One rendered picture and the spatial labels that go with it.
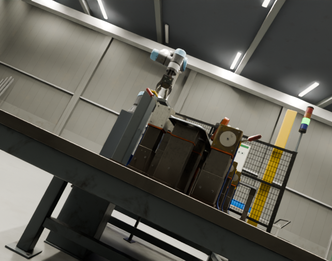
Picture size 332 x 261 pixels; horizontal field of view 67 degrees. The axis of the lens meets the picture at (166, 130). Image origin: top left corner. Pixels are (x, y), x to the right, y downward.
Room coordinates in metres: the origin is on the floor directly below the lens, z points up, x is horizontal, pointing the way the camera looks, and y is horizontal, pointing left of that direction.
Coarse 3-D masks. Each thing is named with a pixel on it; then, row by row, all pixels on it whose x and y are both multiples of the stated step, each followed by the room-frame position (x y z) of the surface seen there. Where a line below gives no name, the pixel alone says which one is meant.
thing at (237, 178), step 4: (236, 172) 2.02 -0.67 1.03; (240, 172) 2.01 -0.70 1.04; (236, 176) 2.02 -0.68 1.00; (240, 176) 2.05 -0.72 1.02; (236, 180) 2.01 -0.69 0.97; (232, 184) 2.02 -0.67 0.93; (236, 184) 2.01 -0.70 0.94; (232, 188) 2.02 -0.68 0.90; (236, 188) 2.04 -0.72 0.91; (228, 192) 2.03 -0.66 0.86; (232, 192) 2.02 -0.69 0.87; (224, 196) 2.03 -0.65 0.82; (228, 196) 2.03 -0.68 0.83; (224, 200) 2.03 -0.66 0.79; (228, 200) 2.02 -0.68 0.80; (224, 204) 2.02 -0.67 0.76; (228, 204) 2.01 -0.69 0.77; (224, 208) 2.02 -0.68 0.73; (224, 212) 2.01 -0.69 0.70; (228, 212) 2.02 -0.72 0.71
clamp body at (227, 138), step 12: (228, 132) 1.10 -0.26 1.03; (240, 132) 1.08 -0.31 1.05; (216, 144) 1.11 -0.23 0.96; (228, 144) 1.09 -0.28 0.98; (240, 144) 1.12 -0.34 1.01; (216, 156) 1.11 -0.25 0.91; (228, 156) 1.09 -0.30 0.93; (204, 168) 1.12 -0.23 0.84; (216, 168) 1.10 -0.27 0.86; (204, 180) 1.11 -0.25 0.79; (216, 180) 1.09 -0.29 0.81; (204, 192) 1.10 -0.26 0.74; (216, 192) 1.08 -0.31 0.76
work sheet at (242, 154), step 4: (244, 144) 2.63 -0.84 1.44; (240, 148) 2.64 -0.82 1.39; (244, 148) 2.63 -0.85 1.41; (248, 148) 2.61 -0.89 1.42; (240, 152) 2.63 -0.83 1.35; (244, 152) 2.62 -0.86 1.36; (248, 152) 2.61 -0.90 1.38; (236, 156) 2.64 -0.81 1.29; (240, 156) 2.63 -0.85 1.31; (244, 156) 2.62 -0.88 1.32; (236, 160) 2.64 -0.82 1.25; (240, 160) 2.62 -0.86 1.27; (244, 160) 2.61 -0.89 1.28; (240, 164) 2.62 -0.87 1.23; (236, 168) 2.63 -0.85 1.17; (240, 168) 2.61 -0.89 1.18
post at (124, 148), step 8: (144, 96) 1.39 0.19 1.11; (144, 104) 1.38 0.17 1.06; (152, 104) 1.40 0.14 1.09; (136, 112) 1.39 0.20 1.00; (144, 112) 1.38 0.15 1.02; (136, 120) 1.39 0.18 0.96; (144, 120) 1.40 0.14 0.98; (128, 128) 1.39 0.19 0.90; (136, 128) 1.38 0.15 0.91; (128, 136) 1.39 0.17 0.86; (136, 136) 1.40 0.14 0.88; (120, 144) 1.39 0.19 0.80; (128, 144) 1.38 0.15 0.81; (120, 152) 1.39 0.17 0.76; (128, 152) 1.40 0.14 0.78; (112, 160) 1.39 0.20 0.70; (120, 160) 1.38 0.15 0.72
